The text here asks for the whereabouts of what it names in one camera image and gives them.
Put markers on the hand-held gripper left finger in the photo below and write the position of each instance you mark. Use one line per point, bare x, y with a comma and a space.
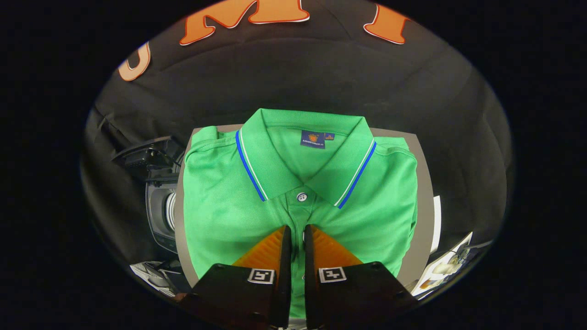
285, 275

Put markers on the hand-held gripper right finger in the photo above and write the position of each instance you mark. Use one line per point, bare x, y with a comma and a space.
311, 275

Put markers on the green polo shirt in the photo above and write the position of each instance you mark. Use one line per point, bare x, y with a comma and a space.
220, 206

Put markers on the dark glass washing machine lid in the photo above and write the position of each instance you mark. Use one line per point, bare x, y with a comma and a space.
146, 156

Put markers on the grey cabinet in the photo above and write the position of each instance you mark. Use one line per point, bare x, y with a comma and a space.
424, 183

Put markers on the black backdrop cloth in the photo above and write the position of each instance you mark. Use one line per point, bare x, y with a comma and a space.
312, 73

